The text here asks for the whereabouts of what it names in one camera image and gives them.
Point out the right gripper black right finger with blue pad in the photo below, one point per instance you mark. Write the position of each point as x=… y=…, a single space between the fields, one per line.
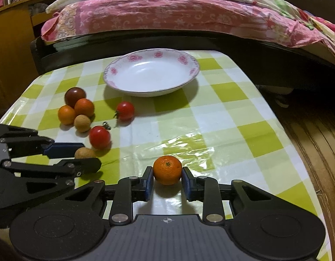
x=208 y=191

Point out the red cherry tomato with stem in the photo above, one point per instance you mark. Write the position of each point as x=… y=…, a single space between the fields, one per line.
x=125 y=111

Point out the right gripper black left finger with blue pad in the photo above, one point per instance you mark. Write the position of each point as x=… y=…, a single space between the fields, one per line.
x=126 y=192

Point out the wooden cabinet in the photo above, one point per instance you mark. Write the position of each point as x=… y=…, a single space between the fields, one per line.
x=17 y=67

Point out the green white checkered tablecloth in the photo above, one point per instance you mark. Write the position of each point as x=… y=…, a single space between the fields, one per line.
x=217 y=125

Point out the white plate, pink flowers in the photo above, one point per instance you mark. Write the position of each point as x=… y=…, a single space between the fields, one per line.
x=151 y=72

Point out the yellow-orange cherry tomato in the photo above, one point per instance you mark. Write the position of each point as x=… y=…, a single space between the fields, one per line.
x=66 y=115

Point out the pink floral quilt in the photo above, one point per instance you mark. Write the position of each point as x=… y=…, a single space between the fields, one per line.
x=274 y=21

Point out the small orange tangerine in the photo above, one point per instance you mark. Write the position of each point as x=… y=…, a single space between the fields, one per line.
x=167 y=170

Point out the tan longan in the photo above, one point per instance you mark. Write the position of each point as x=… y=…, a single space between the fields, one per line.
x=84 y=153

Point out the orange cherry tomato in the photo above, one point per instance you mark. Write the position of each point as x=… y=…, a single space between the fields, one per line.
x=84 y=107

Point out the black sofa bed frame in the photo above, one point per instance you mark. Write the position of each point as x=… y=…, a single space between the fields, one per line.
x=263 y=62

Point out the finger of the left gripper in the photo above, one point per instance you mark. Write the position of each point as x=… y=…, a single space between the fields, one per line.
x=30 y=146
x=75 y=166

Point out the tan longan fruit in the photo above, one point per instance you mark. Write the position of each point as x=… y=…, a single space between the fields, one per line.
x=82 y=123

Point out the dark purple tomato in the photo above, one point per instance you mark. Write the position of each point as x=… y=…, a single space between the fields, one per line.
x=73 y=95

